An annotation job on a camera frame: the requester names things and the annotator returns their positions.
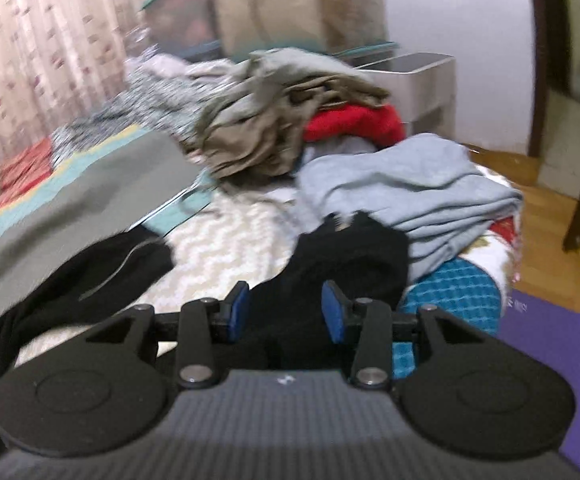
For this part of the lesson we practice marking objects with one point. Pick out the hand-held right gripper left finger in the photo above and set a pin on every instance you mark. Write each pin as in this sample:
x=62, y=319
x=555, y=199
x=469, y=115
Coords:
x=236, y=312

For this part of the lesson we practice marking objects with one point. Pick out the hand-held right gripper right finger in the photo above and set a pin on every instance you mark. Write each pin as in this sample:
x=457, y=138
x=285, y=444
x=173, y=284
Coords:
x=332, y=316

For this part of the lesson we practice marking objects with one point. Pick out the black pants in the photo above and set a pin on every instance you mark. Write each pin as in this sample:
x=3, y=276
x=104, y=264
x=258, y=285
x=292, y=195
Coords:
x=340, y=270

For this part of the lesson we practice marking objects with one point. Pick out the zigzag patterned bedspread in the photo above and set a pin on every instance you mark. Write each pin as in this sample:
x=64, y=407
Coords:
x=230, y=245

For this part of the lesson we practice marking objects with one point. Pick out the blue checkered cloth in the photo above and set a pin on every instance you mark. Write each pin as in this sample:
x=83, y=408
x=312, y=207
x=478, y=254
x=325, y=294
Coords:
x=457, y=290

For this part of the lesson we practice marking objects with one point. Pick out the light grey-blue sweatshirt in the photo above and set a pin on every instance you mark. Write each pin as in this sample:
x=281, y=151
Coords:
x=420, y=190

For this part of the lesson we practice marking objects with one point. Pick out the olive khaki garment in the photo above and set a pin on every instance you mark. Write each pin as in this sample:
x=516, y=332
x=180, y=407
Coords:
x=265, y=120

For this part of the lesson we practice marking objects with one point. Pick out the red garment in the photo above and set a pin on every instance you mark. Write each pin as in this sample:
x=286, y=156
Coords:
x=355, y=122

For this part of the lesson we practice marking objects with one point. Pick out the purple floor mat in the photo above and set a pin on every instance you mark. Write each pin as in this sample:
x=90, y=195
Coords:
x=560, y=355

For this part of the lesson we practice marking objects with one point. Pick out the black and white patterned cloth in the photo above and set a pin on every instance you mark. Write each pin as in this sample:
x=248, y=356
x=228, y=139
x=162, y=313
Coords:
x=140, y=95

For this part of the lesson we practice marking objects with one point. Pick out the grey plastic bin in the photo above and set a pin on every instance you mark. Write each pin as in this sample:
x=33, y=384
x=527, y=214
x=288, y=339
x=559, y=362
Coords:
x=415, y=85

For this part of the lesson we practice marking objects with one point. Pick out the red floral quilt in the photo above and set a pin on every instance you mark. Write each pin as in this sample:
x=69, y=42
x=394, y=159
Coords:
x=5, y=180

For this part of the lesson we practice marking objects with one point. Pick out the clear plastic storage box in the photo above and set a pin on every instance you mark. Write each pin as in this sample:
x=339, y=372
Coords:
x=180, y=15

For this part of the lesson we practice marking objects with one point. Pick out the dark wooden furniture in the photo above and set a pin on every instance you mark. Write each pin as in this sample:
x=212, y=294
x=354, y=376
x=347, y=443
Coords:
x=577, y=110

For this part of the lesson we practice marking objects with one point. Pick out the leaf print curtain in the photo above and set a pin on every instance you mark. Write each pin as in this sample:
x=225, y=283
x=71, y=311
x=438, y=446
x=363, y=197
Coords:
x=35, y=45

